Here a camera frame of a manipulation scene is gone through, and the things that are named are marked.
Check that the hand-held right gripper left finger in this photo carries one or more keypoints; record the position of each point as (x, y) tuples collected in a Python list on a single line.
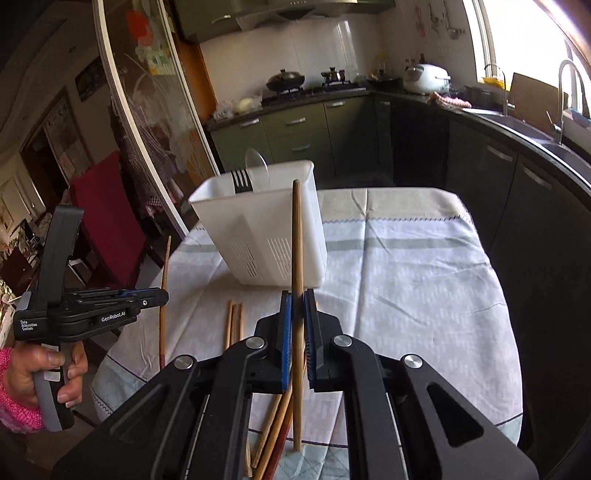
[(286, 341)]

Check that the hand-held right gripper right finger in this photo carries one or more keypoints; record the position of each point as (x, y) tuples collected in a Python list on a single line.
[(310, 341)]

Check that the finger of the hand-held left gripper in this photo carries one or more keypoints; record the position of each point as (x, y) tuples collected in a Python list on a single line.
[(150, 302), (136, 292)]

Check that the long wooden chopstick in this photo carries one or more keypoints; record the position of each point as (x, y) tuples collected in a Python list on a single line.
[(297, 240), (163, 318)]

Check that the bunch of wooden chopsticks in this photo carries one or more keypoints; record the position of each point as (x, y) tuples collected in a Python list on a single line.
[(228, 323)]

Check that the white plastic utensil basket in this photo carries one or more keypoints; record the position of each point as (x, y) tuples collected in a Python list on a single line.
[(258, 217)]

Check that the person's left hand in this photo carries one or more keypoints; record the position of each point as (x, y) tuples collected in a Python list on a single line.
[(21, 374)]

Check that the red wooden chair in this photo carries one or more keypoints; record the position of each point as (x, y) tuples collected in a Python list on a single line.
[(106, 212)]

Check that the quilted light green table cover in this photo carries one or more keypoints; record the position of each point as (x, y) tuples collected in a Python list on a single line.
[(318, 464)]

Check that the checked apron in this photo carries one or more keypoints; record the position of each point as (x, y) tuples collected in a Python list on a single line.
[(143, 152)]

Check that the black fork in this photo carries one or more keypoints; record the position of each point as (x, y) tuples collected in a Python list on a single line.
[(240, 181)]

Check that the translucent plastic spoon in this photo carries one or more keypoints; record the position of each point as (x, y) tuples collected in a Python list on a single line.
[(257, 166)]

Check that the sliding glass door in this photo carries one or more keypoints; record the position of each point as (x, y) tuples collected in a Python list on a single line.
[(138, 92)]

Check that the green drawer cabinet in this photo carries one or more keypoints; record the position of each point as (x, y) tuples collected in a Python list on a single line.
[(286, 134)]

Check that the white plastic bags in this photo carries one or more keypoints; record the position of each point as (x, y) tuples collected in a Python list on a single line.
[(240, 107)]

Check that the dark green counter cabinets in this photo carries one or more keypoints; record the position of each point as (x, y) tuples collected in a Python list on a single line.
[(485, 184)]

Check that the gas stove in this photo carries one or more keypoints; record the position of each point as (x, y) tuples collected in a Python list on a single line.
[(318, 90)]

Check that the black wok with lid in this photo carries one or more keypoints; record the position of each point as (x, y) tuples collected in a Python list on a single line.
[(285, 79)]

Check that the small black pot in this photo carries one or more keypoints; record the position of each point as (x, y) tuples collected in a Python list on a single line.
[(336, 76)]

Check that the black frying pan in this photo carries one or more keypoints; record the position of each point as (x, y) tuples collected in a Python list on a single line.
[(385, 81)]

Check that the red checked cloth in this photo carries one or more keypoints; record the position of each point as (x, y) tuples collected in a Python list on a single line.
[(448, 100)]

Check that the white rice cooker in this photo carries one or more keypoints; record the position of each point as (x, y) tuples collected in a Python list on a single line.
[(427, 78)]

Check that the steel pot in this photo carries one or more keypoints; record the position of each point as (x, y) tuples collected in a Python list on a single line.
[(478, 96)]

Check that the condiment bottles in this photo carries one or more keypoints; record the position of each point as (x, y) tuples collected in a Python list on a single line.
[(414, 62)]

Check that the steel range hood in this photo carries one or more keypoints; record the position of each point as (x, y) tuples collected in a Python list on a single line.
[(277, 16)]

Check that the small steel faucet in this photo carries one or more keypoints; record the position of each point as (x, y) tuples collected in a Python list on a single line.
[(503, 92)]

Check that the brown cutting board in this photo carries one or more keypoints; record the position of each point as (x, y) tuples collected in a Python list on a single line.
[(535, 101)]

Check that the hanging kitchen tools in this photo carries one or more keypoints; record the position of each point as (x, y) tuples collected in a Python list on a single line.
[(438, 21)]

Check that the tall steel faucet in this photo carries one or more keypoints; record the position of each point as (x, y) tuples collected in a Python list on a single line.
[(564, 92)]

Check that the kitchen window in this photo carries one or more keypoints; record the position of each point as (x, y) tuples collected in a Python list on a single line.
[(521, 37)]

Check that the dark wall poster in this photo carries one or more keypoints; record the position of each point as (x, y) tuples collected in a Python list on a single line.
[(91, 79)]

